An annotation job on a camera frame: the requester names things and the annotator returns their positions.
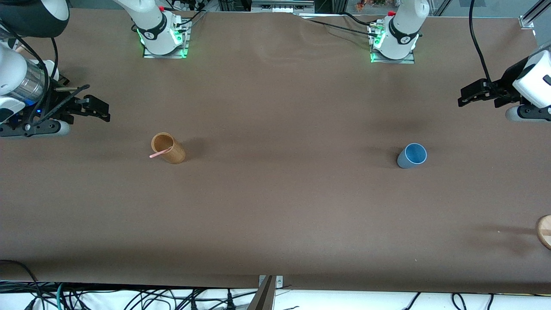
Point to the pink chopstick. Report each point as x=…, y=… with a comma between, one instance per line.
x=158, y=153

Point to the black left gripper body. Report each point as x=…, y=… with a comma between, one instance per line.
x=506, y=85

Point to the aluminium frame profile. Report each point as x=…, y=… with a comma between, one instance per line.
x=527, y=20

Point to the round wooden disc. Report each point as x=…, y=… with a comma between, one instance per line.
x=545, y=232

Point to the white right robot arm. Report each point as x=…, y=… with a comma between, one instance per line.
x=160, y=41

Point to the brown bamboo cup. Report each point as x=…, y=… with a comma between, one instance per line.
x=174, y=153

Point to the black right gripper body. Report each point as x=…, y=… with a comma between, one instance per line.
x=57, y=104

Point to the dark metal bar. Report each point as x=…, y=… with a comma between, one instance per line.
x=263, y=297

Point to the brown table cover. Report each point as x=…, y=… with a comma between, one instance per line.
x=275, y=215

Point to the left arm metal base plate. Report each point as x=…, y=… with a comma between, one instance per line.
x=396, y=61

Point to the grey metal device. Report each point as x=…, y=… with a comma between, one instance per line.
x=282, y=5

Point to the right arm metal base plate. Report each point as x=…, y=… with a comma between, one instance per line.
x=172, y=56

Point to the silver metal bracket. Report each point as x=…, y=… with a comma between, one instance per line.
x=280, y=282

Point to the blue plastic cup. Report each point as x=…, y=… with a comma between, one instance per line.
x=413, y=155

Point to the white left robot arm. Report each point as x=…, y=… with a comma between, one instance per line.
x=402, y=43

